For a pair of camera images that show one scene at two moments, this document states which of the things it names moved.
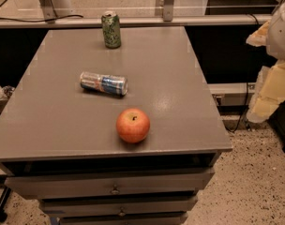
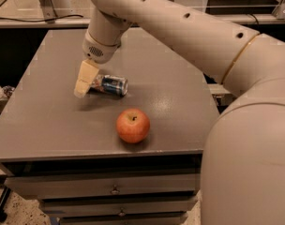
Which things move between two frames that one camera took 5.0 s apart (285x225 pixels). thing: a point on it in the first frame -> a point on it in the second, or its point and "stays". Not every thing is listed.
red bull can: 114,84 stays
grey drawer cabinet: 57,142 stays
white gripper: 281,37 -> 97,52
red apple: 132,125 stays
